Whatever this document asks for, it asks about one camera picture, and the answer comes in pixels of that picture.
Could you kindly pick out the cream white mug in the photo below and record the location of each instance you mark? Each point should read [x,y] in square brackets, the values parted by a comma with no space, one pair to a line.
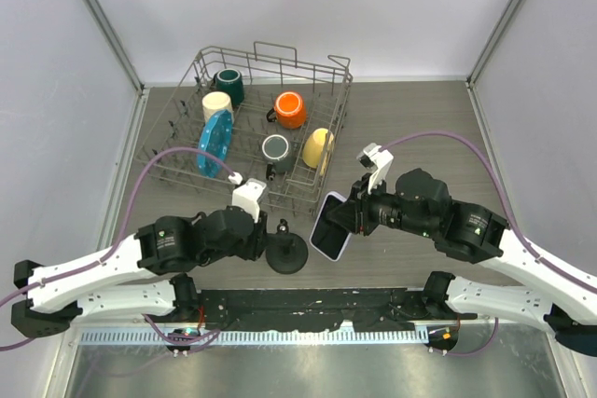
[214,102]

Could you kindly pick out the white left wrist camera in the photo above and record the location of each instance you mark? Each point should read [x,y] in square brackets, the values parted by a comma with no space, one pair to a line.
[248,197]

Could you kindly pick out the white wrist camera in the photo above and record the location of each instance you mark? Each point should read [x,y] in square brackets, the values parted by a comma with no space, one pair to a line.
[248,197]
[377,161]

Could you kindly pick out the dark green mug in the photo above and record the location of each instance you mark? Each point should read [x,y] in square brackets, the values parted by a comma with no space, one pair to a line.
[230,81]

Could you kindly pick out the black front mounting rail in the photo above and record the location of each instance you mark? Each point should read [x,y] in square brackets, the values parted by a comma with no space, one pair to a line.
[317,310]

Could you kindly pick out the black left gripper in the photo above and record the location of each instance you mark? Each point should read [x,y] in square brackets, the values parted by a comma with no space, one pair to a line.
[259,238]

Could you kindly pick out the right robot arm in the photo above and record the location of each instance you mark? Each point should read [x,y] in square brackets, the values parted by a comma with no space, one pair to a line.
[551,295]

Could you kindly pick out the white slotted cable duct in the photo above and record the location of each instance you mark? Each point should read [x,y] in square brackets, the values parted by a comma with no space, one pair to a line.
[346,335]

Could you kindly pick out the lilac smartphone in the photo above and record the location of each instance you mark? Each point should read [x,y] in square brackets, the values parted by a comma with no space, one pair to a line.
[328,238]

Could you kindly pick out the black phone stand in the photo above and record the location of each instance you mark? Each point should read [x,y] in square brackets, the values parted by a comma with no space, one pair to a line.
[286,252]

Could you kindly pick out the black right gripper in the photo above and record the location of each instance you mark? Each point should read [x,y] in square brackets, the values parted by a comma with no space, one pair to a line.
[356,216]

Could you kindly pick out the grey wire dish rack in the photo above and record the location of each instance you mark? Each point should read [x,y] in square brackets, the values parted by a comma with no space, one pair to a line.
[267,70]

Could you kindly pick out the yellow mug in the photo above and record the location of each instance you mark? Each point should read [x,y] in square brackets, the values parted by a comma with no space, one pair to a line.
[318,142]

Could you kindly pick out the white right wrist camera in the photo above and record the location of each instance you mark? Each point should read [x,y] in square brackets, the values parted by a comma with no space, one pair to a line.
[377,161]

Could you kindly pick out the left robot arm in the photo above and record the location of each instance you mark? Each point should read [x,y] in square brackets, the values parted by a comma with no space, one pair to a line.
[147,273]

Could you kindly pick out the orange mug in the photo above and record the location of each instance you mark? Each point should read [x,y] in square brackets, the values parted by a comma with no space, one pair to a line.
[289,110]

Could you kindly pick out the blue polka dot plate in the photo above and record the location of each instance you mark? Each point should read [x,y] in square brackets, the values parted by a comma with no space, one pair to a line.
[215,139]

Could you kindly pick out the grey mug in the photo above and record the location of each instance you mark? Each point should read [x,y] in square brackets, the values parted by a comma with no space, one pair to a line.
[279,155]

